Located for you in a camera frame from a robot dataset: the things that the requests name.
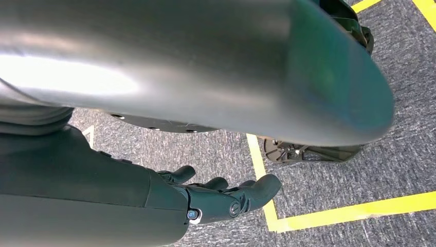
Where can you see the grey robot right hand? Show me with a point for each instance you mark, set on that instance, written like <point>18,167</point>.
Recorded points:
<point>85,191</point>

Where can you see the ribbed grey right arm sleeve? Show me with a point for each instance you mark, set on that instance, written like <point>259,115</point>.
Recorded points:
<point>30,119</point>

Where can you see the dark screwed robot plate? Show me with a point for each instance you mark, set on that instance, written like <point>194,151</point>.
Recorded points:
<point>163,124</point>

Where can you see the yellow floor tape square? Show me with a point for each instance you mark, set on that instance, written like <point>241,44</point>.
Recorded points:
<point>340,214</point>
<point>427,10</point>

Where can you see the black robot foot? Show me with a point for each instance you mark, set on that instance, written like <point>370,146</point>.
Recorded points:
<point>344,154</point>

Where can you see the black robot leg mechanism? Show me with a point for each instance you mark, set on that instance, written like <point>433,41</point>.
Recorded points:
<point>354,24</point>

